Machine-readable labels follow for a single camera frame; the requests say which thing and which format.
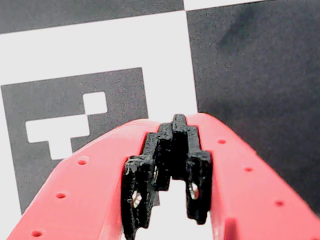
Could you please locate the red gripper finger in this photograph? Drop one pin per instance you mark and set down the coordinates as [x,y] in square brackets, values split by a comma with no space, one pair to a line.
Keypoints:
[245,195]
[82,190]

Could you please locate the black white marker checkerboard mat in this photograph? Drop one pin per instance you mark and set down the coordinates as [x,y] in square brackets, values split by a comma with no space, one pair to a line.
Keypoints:
[75,50]

